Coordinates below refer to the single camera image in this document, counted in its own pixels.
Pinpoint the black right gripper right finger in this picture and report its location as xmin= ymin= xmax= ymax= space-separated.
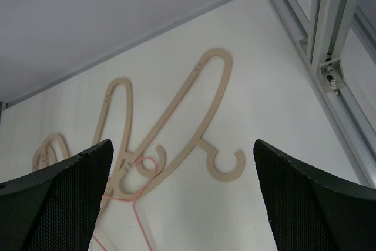
xmin=253 ymin=139 xmax=375 ymax=250

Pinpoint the beige hanger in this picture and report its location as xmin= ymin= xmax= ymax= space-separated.
xmin=42 ymin=133 xmax=71 ymax=166
xmin=32 ymin=148 xmax=49 ymax=172
xmin=126 ymin=47 xmax=246 ymax=183
xmin=92 ymin=78 xmax=170 ymax=207

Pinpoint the beige hanger far left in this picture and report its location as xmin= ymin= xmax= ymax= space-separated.
xmin=32 ymin=148 xmax=49 ymax=172

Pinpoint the beige hanger right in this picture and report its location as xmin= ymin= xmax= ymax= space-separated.
xmin=126 ymin=47 xmax=246 ymax=183

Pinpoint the aluminium right floor rail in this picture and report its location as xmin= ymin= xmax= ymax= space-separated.
xmin=271 ymin=0 xmax=375 ymax=187

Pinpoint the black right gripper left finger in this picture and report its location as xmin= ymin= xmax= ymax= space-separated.
xmin=1 ymin=139 xmax=114 ymax=250

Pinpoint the beige hanger middle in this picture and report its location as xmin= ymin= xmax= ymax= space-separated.
xmin=92 ymin=78 xmax=170 ymax=207

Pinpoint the aluminium right frame post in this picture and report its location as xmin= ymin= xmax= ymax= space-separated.
xmin=307 ymin=0 xmax=358 ymax=72

